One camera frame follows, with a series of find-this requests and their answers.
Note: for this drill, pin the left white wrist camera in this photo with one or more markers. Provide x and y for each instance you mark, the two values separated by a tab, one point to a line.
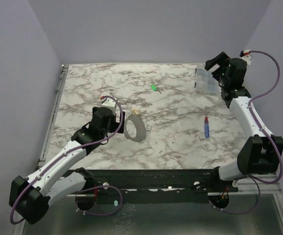
109	103

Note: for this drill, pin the blue red screwdriver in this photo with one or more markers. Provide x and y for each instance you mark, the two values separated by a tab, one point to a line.
206	124

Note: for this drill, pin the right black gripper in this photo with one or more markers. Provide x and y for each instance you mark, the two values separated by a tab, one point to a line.
219	67

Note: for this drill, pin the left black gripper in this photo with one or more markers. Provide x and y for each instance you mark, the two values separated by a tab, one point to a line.
116	126

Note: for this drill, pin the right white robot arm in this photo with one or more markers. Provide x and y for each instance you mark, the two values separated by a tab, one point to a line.
262	152

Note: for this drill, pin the aluminium side rail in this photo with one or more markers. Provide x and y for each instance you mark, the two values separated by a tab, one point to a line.
58	93

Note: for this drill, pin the green tagged key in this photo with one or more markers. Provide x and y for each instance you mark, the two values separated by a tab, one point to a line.
155	88

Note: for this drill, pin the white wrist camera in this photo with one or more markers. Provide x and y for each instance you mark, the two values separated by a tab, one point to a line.
109	103
245	55

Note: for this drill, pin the clear plastic organizer box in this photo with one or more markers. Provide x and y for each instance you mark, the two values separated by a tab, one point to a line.
205	83

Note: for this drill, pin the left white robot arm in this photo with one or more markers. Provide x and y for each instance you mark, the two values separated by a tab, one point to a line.
31	197

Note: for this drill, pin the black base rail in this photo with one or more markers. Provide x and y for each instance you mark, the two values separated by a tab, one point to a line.
160	186

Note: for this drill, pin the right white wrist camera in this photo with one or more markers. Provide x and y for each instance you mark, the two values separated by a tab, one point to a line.
245	55

